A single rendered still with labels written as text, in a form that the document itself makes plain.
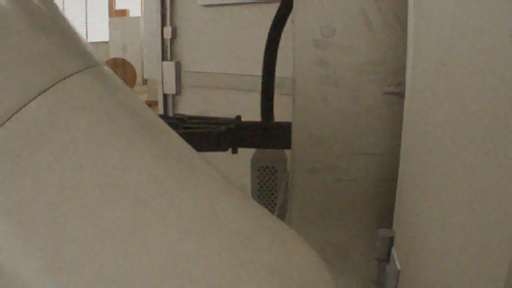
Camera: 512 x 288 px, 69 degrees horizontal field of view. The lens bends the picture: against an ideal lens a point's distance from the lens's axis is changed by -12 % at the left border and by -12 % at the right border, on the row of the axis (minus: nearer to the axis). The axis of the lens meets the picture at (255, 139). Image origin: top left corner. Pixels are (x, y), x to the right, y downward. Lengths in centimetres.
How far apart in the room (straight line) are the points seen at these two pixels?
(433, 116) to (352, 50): 21
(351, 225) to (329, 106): 12
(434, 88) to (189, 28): 111
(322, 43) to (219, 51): 82
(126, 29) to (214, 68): 1085
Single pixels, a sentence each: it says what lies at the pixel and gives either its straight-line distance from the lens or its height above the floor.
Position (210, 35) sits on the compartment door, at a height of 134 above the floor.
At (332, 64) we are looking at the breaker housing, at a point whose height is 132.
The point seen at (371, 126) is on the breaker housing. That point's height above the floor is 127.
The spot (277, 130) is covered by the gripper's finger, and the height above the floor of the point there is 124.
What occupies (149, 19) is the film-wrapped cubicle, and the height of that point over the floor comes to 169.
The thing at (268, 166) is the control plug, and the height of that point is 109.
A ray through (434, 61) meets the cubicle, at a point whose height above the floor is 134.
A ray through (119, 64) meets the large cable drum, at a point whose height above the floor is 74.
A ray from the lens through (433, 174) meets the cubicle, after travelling 17.
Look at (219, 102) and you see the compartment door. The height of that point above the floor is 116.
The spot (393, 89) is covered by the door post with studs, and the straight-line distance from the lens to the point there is 33.
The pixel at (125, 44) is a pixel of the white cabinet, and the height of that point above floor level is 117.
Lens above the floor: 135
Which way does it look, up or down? 14 degrees down
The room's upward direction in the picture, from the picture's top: straight up
